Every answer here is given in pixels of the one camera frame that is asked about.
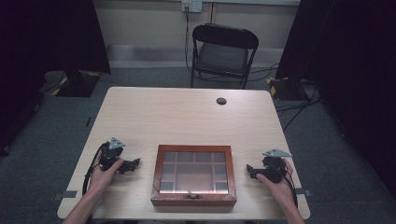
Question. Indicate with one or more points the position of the person's right hand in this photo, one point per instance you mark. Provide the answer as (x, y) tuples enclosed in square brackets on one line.
[(279, 188)]

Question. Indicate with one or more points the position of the person's left hand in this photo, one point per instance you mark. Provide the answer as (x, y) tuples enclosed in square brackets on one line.
[(102, 178)]

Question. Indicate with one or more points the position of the dark curtain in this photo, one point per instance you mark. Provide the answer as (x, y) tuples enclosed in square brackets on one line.
[(351, 62)]

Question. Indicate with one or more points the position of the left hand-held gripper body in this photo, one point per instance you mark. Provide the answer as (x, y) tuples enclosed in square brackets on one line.
[(111, 154)]

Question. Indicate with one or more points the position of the wooden box with glass lid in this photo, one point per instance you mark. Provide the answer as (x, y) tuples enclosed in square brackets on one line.
[(193, 174)]

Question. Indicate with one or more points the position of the black folding chair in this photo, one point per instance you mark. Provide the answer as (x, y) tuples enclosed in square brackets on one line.
[(223, 53)]

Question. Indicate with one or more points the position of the black stand base striped tape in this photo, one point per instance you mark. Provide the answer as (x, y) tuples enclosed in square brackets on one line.
[(285, 88)]

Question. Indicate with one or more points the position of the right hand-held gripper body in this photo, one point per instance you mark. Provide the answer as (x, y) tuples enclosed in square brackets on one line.
[(274, 168)]

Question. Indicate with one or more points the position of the grey tape strip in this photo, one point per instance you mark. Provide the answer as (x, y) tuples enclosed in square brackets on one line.
[(305, 192), (66, 194)]

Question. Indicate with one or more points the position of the white wall outlet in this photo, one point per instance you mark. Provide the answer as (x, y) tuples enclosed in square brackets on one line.
[(191, 5)]

